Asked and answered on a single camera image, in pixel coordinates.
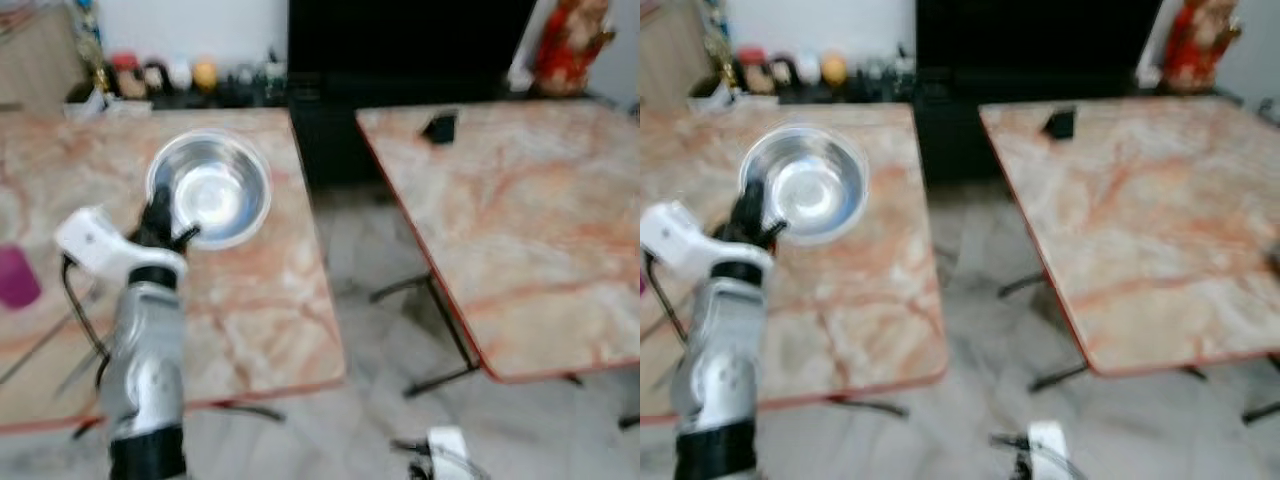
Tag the round stainless steel bowl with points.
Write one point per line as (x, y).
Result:
(215, 190)
(812, 186)

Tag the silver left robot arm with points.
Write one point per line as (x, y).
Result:
(145, 350)
(718, 350)

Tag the small white box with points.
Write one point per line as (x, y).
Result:
(100, 106)
(715, 98)

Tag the red capped small figure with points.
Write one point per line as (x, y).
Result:
(755, 70)
(127, 75)

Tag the white round small figure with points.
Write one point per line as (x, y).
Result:
(808, 69)
(180, 75)

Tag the yellow round small figure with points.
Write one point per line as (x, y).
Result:
(834, 69)
(205, 74)

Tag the purple plastic cup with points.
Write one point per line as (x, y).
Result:
(17, 277)

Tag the gold trophy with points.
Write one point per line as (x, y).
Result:
(718, 45)
(92, 50)

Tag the light wooden cabinet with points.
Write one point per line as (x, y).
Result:
(35, 55)
(670, 50)

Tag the black television cabinet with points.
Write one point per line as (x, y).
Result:
(950, 125)

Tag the red and gold figurine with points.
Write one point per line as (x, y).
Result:
(1198, 42)
(570, 45)

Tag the small black box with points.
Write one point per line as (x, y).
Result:
(1060, 123)
(440, 128)

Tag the black television screen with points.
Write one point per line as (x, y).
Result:
(1035, 33)
(410, 35)

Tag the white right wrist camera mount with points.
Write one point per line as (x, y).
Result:
(1048, 450)
(447, 455)

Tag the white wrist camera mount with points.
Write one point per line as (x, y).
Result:
(1048, 450)
(680, 238)
(100, 240)
(447, 455)

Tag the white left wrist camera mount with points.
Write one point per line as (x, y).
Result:
(680, 238)
(100, 240)

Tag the black metal table leg frame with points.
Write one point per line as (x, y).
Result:
(250, 408)
(450, 330)
(1065, 377)

